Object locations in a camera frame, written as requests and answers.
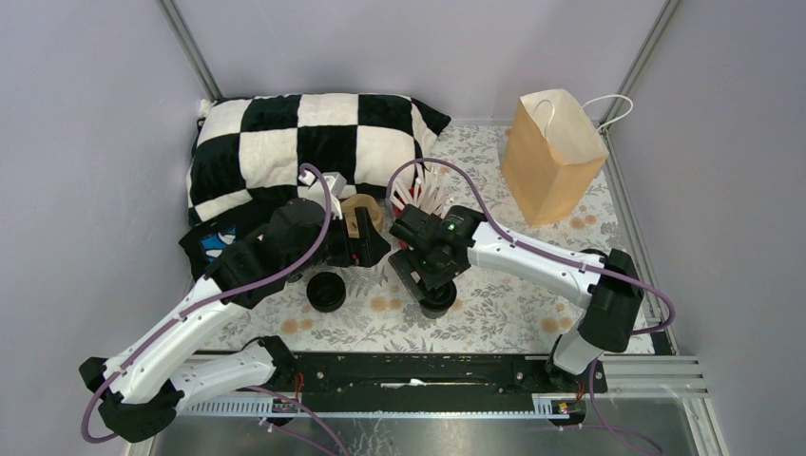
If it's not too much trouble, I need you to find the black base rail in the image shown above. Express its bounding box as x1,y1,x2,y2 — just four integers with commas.
263,352,607,413

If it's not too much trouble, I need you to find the black white checkered pillow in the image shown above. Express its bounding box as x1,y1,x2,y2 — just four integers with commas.
186,93,451,226

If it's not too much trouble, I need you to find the floral table mat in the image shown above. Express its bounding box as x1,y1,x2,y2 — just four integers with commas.
205,125,628,353

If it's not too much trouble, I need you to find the brown cardboard cup carrier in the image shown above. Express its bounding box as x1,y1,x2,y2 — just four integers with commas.
342,193,385,238

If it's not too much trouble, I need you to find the black paper coffee cup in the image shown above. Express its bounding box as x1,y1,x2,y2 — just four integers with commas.
417,280,457,319

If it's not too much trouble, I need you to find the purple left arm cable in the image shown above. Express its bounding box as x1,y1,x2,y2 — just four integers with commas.
80,161,351,456

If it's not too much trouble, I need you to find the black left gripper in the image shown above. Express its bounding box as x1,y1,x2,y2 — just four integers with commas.
287,206,392,278

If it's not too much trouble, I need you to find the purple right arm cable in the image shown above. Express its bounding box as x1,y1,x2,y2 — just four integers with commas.
385,157,677,456

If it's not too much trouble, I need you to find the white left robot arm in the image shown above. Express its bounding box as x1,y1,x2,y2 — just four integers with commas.
79,199,391,444

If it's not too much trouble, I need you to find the stack of black lids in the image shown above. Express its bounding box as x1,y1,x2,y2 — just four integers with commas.
306,272,347,313

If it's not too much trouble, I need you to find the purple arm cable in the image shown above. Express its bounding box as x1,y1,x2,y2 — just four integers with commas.
80,161,351,456
385,157,677,456

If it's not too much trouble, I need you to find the brown paper bag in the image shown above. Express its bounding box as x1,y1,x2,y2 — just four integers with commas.
500,89,634,227

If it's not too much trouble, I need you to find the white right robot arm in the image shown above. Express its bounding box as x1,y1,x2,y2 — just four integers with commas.
389,205,644,391

